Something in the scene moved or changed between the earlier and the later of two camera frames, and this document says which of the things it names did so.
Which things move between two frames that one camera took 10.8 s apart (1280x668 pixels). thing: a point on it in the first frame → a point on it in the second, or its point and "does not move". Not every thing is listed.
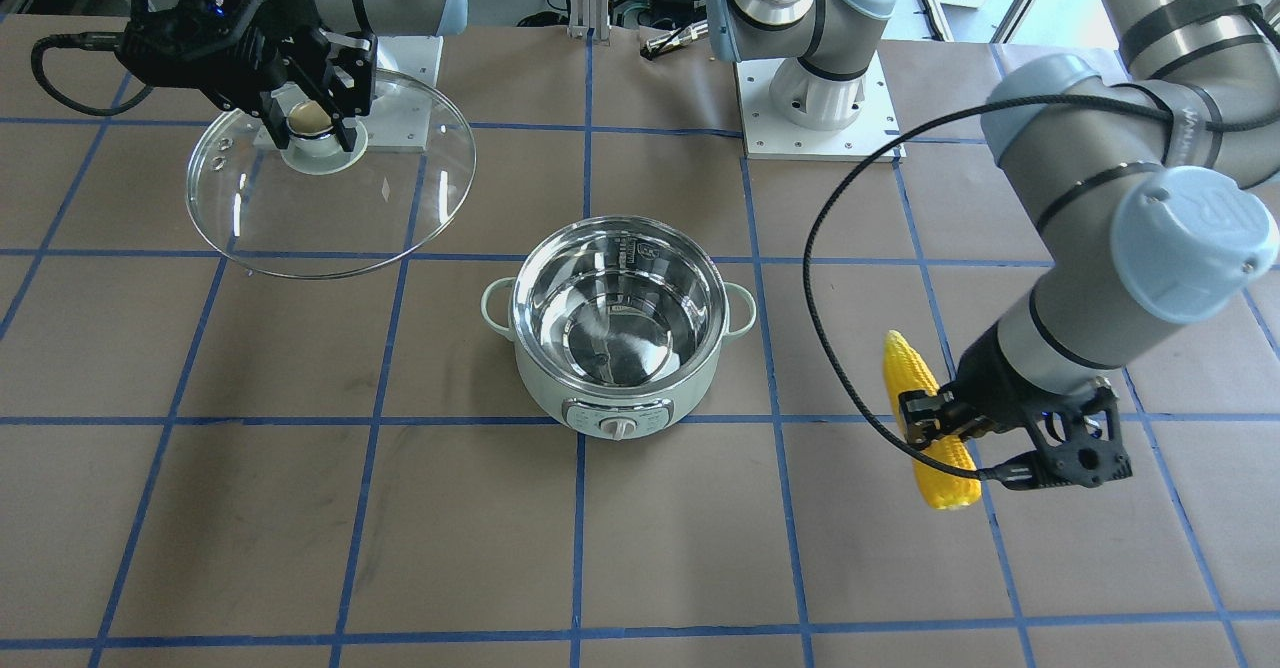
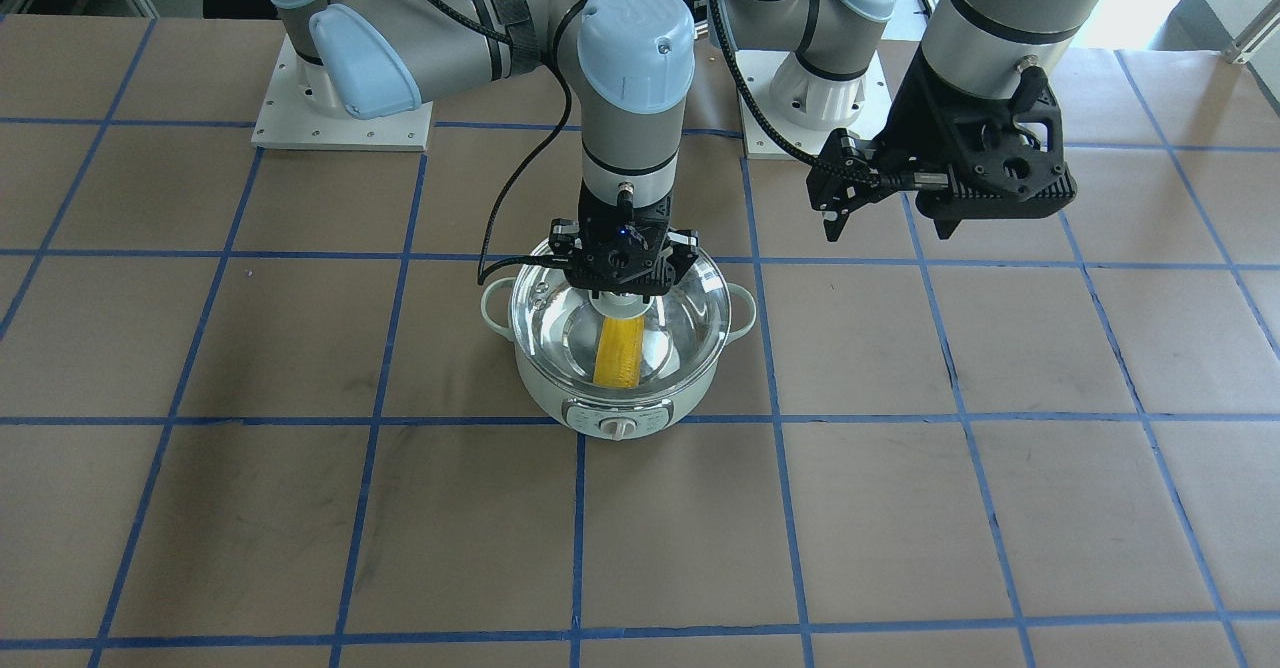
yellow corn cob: x=909 y=372 → x=619 y=352
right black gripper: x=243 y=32 → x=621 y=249
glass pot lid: x=310 y=210 → x=666 y=342
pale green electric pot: x=619 y=319 does not move
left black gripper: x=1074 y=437 → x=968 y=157
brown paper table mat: x=209 y=462 does not move
